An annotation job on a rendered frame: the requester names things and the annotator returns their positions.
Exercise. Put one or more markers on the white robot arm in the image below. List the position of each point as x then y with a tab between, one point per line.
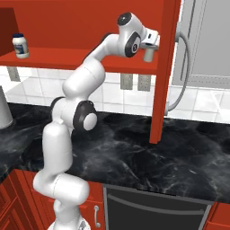
57	143

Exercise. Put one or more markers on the red cabinet door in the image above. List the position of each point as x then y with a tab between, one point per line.
161	75

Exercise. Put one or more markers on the black dishwasher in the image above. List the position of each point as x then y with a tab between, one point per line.
155	218

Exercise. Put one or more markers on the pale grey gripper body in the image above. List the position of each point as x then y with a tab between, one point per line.
148	54

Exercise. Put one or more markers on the white mayonnaise jar blue lid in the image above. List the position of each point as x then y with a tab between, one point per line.
20	48

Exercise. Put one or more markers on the grey tapered container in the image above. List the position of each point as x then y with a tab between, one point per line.
4	110

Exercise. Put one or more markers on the red wall cabinet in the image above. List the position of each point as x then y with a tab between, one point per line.
60	27

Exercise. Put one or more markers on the red base cabinet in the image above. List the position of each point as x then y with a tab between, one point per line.
220	218
18	203

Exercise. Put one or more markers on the grey wall socket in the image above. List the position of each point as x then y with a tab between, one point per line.
144	82
126	81
13	74

